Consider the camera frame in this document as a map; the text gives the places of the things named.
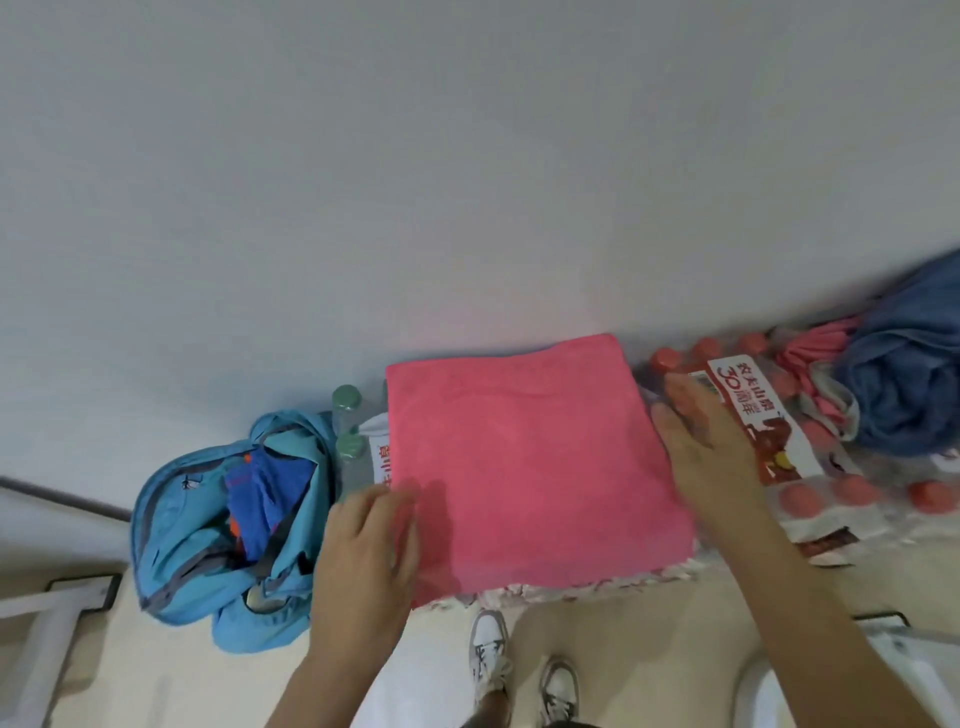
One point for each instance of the person's right hand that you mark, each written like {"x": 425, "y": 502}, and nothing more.
{"x": 712, "y": 472}

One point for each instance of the person's left hand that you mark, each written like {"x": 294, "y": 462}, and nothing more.
{"x": 364, "y": 577}

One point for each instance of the blue t-shirt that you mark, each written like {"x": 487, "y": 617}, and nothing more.
{"x": 274, "y": 495}

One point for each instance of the orange t-shirt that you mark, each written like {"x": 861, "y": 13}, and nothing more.
{"x": 234, "y": 525}

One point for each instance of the light blue backpack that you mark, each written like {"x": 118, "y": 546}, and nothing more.
{"x": 180, "y": 540}

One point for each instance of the grey-blue towel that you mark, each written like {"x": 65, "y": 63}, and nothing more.
{"x": 907, "y": 382}

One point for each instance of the person's right forearm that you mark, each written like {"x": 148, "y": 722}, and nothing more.
{"x": 817, "y": 637}

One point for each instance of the stack of water bottle packs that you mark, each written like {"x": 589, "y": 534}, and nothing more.
{"x": 825, "y": 502}

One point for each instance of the white and black sneaker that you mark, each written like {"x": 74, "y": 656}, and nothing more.
{"x": 559, "y": 690}
{"x": 489, "y": 649}

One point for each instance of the white panel leaning on wall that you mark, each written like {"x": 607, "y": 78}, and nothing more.
{"x": 52, "y": 532}

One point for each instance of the white leg machine frame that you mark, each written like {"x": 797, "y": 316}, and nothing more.
{"x": 45, "y": 637}

